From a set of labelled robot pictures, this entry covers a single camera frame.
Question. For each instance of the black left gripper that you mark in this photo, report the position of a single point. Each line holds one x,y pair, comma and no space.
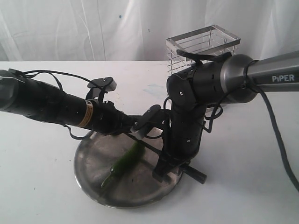
107,120

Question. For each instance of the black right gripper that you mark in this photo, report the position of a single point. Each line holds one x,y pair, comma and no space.
183,140

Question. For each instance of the green cucumber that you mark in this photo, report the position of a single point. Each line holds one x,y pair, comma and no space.
125,163

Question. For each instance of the black knife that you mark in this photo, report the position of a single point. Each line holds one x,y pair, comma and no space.
182,165

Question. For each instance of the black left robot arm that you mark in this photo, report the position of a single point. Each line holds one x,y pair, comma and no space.
46,103

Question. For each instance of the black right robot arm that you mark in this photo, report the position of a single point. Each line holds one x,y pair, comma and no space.
242,78

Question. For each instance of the round steel plate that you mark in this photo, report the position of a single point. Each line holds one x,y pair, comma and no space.
94,158

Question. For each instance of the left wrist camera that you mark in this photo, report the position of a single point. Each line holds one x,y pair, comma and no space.
99,87

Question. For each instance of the chrome wire utensil holder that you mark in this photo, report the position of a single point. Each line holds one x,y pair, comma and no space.
201,51

